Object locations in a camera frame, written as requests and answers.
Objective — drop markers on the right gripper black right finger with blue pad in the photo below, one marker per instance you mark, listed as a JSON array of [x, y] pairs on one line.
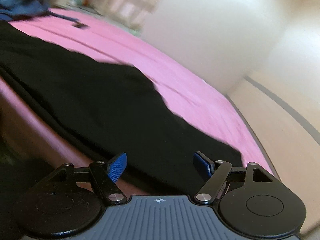
[[215, 174]]

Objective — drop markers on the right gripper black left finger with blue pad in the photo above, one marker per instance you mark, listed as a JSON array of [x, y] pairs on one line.
[[105, 174]]

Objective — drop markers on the black garment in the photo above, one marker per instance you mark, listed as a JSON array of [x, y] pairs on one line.
[[104, 109]]

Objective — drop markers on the pink ribbed blanket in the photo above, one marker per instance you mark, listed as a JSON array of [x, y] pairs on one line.
[[185, 94]]

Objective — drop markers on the beige wooden headboard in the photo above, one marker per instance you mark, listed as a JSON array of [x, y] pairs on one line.
[[287, 126]]

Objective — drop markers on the blue clothing pile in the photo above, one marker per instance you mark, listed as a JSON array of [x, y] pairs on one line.
[[16, 10]]

